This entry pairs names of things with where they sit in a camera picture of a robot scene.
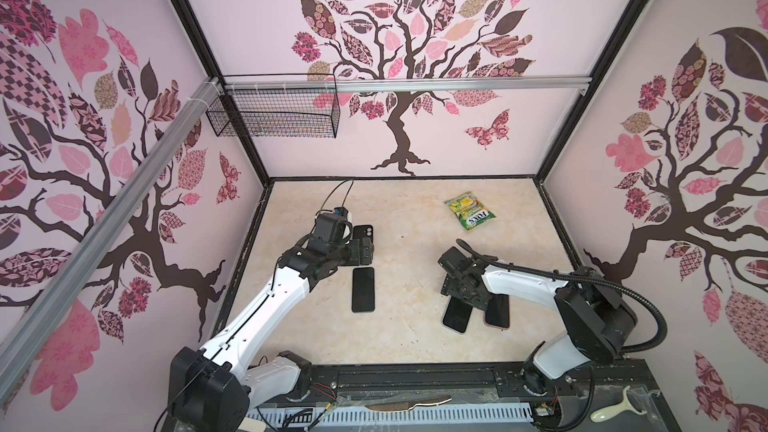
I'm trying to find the dark blue phone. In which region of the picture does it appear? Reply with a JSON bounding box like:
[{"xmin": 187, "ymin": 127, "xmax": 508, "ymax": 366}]
[{"xmin": 351, "ymin": 267, "xmax": 375, "ymax": 313}]

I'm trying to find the black phone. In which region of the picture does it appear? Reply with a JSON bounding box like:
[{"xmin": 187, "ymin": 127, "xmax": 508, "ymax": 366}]
[
  {"xmin": 442, "ymin": 297, "xmax": 473, "ymax": 334},
  {"xmin": 484, "ymin": 296, "xmax": 510, "ymax": 329}
]

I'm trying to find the black phone case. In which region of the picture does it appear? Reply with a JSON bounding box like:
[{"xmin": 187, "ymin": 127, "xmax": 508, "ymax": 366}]
[{"xmin": 352, "ymin": 224, "xmax": 374, "ymax": 241}]

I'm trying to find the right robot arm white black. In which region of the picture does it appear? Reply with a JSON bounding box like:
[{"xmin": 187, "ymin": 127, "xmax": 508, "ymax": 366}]
[{"xmin": 438, "ymin": 247, "xmax": 637, "ymax": 396}]

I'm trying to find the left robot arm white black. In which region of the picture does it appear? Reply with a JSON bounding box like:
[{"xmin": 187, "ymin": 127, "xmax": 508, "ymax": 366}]
[{"xmin": 165, "ymin": 226, "xmax": 374, "ymax": 431}]

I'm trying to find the green snack packet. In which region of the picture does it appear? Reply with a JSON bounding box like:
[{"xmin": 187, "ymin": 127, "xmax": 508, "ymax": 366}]
[{"xmin": 444, "ymin": 192, "xmax": 496, "ymax": 231}]

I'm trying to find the wooden knife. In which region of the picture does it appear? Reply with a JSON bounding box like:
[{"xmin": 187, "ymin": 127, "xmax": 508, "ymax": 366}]
[{"xmin": 365, "ymin": 395, "xmax": 453, "ymax": 413}]

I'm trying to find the white peeler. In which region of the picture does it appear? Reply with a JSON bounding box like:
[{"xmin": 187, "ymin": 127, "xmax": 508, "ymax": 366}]
[{"xmin": 589, "ymin": 386, "xmax": 648, "ymax": 423}]

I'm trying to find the black wire basket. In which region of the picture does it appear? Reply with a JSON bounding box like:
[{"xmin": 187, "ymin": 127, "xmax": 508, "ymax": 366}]
[{"xmin": 206, "ymin": 72, "xmax": 341, "ymax": 139}]

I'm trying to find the white slotted cable duct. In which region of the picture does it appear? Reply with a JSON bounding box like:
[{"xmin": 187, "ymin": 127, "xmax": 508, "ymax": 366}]
[{"xmin": 247, "ymin": 403, "xmax": 533, "ymax": 431}]

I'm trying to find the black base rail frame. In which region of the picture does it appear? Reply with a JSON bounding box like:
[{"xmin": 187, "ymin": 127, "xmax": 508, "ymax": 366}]
[{"xmin": 256, "ymin": 359, "xmax": 680, "ymax": 431}]

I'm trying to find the aluminium rail back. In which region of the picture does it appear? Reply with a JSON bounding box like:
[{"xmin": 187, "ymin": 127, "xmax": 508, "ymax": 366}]
[{"xmin": 225, "ymin": 75, "xmax": 592, "ymax": 93}]

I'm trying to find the aluminium rail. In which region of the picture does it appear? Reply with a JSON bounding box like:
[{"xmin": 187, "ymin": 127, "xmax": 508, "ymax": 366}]
[
  {"xmin": 1, "ymin": 77, "xmax": 221, "ymax": 400},
  {"xmin": 225, "ymin": 75, "xmax": 592, "ymax": 93}
]

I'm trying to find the aluminium rail left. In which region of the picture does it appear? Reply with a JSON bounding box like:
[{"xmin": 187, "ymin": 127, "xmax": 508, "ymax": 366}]
[{"xmin": 1, "ymin": 77, "xmax": 221, "ymax": 400}]

